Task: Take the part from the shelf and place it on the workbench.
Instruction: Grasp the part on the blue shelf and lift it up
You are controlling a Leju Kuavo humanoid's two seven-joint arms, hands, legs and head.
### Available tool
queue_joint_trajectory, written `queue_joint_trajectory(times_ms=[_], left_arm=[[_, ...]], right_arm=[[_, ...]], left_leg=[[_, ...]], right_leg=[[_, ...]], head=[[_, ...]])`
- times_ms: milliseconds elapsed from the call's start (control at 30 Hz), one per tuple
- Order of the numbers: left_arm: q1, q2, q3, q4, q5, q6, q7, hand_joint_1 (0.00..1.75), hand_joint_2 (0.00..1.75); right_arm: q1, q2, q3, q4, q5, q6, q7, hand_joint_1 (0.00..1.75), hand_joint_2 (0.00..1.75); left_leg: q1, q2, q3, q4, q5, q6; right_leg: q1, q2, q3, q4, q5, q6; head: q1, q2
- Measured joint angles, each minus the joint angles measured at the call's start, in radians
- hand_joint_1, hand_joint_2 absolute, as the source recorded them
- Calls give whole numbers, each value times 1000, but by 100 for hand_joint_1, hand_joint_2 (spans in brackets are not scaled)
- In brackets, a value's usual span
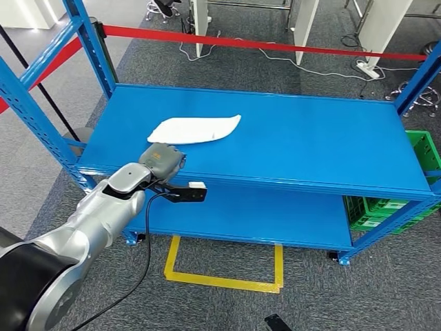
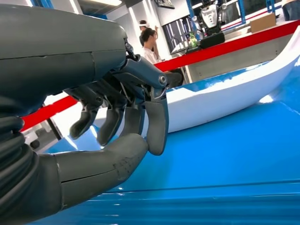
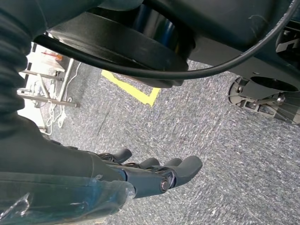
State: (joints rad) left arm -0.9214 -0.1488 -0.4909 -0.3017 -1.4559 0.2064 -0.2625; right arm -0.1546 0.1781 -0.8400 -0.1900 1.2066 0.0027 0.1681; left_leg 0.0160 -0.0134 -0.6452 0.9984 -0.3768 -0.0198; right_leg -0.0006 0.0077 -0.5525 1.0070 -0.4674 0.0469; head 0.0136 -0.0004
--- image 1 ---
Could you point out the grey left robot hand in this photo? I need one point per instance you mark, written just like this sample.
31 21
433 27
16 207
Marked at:
160 160

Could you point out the white curved plastic part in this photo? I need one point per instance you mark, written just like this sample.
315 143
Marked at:
196 130

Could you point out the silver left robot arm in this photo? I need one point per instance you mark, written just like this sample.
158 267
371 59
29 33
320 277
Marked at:
86 224

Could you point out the large blue metal shelf rack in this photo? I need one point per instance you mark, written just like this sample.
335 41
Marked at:
292 137

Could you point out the black pole stanchion grey base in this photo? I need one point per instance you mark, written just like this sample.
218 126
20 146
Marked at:
78 139

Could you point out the white table leg panel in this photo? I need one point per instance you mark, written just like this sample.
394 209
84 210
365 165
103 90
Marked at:
200 27
382 27
307 27

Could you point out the yellow floor tape square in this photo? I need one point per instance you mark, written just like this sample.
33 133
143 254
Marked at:
220 282

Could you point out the seated person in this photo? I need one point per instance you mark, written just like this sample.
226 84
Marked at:
165 7

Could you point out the red barrier belt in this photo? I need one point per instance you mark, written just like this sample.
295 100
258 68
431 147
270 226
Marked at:
241 43
51 68

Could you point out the green plastic crate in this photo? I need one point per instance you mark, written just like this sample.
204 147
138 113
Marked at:
372 223
425 151

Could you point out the white power strip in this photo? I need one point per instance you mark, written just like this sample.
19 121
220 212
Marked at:
368 70

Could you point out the chrome stool star base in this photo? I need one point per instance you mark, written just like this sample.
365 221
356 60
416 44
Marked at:
424 98

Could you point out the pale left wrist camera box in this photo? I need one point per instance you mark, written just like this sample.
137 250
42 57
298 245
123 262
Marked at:
197 185

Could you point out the black right camera mount bracket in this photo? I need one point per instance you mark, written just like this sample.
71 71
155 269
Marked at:
277 323

